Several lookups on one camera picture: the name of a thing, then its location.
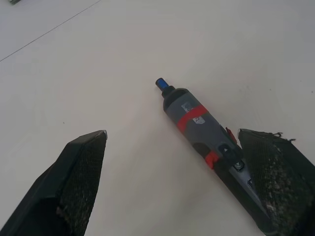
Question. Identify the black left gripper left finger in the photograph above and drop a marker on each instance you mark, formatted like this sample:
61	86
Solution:
71	182

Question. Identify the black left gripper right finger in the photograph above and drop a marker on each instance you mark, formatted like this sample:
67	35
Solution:
278	182

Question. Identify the grey red electric screwdriver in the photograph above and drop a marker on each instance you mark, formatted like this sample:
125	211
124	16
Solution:
197	125

